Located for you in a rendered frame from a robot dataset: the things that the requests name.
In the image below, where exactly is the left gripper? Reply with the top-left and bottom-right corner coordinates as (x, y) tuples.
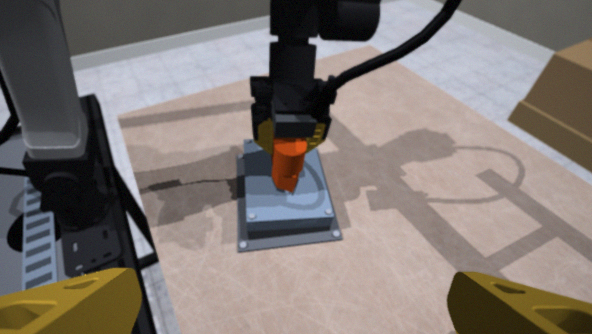
(250, 42), (332, 154)

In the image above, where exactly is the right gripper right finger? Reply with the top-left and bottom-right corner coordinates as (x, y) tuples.
(447, 272), (592, 334)

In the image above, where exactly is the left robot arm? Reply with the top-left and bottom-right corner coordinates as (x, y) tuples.
(0, 0), (381, 277)

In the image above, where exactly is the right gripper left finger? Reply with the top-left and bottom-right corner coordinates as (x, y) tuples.
(0, 268), (142, 334)

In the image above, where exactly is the light blue flat plate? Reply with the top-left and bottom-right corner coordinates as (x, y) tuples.
(243, 139), (334, 232)

